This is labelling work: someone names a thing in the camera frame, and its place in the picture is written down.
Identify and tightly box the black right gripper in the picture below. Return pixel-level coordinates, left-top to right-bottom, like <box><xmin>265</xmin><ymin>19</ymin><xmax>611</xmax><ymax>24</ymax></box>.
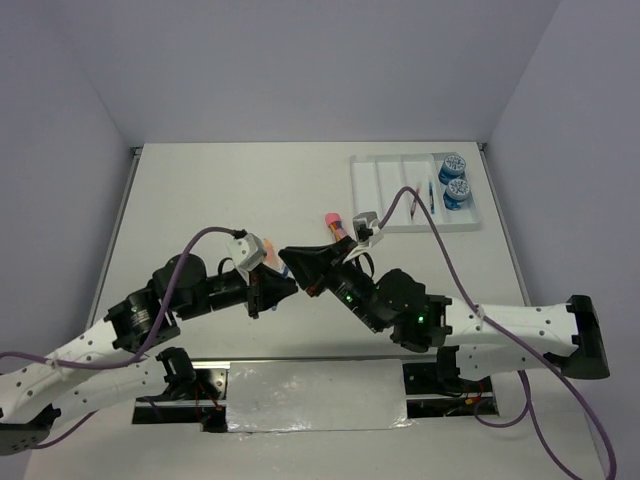
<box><xmin>274</xmin><ymin>237</ymin><xmax>380</xmax><ymax>334</ymax></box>

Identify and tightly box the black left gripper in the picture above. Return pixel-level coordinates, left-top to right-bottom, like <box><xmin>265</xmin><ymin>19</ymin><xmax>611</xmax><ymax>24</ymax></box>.
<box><xmin>180</xmin><ymin>260</ymin><xmax>297</xmax><ymax>320</ymax></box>

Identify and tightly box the orange highlighter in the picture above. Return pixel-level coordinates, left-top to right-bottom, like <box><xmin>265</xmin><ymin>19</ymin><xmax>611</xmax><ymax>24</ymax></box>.
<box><xmin>263</xmin><ymin>239</ymin><xmax>280</xmax><ymax>270</ymax></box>

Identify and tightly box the red pen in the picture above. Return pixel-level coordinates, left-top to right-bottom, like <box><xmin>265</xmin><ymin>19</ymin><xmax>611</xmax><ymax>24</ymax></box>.
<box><xmin>410</xmin><ymin>186</ymin><xmax>421</xmax><ymax>221</ymax></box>

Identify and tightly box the teal pen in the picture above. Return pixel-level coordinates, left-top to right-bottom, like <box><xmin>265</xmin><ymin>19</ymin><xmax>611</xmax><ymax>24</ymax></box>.
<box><xmin>428</xmin><ymin>182</ymin><xmax>435</xmax><ymax>215</ymax></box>

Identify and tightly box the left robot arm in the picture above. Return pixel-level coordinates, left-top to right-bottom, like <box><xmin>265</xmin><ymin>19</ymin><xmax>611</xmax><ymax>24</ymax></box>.
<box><xmin>1</xmin><ymin>254</ymin><xmax>297</xmax><ymax>456</ymax></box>

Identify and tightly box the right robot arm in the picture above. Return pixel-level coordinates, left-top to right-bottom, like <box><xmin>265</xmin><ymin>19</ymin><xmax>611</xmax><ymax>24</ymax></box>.
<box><xmin>278</xmin><ymin>238</ymin><xmax>610</xmax><ymax>391</ymax></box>

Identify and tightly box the white compartment tray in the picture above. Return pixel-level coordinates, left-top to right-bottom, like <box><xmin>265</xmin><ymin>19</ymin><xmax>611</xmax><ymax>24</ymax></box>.
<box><xmin>349</xmin><ymin>151</ymin><xmax>481</xmax><ymax>233</ymax></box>

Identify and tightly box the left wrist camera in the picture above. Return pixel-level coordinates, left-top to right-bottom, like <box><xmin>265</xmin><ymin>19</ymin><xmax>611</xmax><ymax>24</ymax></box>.
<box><xmin>227</xmin><ymin>231</ymin><xmax>267</xmax><ymax>276</ymax></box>

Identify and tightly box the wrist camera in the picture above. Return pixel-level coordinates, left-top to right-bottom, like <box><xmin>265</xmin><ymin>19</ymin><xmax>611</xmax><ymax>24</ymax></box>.
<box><xmin>227</xmin><ymin>231</ymin><xmax>267</xmax><ymax>276</ymax></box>
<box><xmin>344</xmin><ymin>211</ymin><xmax>383</xmax><ymax>262</ymax></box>

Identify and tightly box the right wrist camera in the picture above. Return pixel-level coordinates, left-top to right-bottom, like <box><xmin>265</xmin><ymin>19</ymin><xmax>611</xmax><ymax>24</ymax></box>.
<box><xmin>344</xmin><ymin>211</ymin><xmax>383</xmax><ymax>262</ymax></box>

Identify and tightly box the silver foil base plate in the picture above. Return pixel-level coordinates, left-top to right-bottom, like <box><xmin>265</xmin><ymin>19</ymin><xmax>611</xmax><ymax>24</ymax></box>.
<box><xmin>226</xmin><ymin>359</ymin><xmax>411</xmax><ymax>433</ymax></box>

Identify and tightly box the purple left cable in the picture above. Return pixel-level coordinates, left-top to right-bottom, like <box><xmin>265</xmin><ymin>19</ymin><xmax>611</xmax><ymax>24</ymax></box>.
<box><xmin>0</xmin><ymin>226</ymin><xmax>246</xmax><ymax>446</ymax></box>

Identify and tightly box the purple cable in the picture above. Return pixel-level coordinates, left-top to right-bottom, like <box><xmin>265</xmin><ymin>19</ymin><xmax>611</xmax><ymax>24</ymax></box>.
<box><xmin>377</xmin><ymin>186</ymin><xmax>619</xmax><ymax>480</ymax></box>
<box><xmin>0</xmin><ymin>226</ymin><xmax>246</xmax><ymax>446</ymax></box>

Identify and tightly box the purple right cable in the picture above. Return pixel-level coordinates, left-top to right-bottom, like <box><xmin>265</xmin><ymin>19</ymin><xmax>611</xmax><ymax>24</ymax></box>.
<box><xmin>377</xmin><ymin>186</ymin><xmax>619</xmax><ymax>480</ymax></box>

